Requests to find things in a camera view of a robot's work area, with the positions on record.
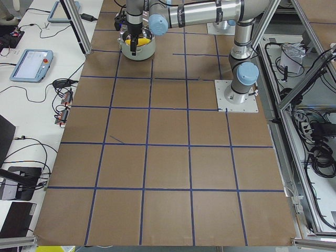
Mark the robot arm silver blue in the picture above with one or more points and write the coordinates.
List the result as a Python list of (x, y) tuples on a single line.
[(159, 16)]

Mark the near blue teach pendant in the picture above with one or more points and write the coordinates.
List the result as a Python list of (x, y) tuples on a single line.
[(32, 65)]

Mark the yellow corn cob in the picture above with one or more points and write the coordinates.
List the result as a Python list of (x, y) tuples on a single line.
[(141, 41)]

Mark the black monitor stand base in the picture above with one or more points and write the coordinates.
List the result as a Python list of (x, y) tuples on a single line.
[(19, 182)]

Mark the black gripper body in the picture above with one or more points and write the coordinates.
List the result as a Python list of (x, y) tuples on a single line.
[(134, 29)]

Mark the far blue teach pendant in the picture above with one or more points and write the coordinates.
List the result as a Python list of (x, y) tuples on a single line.
[(57, 14)]

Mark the black power adapter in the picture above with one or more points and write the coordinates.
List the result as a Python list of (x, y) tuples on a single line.
[(88, 17)]

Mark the pale green steel pot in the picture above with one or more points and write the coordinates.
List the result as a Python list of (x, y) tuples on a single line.
[(143, 52)]

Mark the blue teach pendant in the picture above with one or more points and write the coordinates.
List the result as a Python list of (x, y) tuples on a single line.
[(32, 65), (57, 14)]

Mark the black laptop corner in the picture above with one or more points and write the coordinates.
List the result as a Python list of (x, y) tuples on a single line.
[(7, 135)]

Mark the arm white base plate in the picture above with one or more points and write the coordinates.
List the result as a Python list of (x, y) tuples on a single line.
[(229, 101)]

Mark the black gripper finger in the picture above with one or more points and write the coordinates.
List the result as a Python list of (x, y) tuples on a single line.
[(133, 46)]

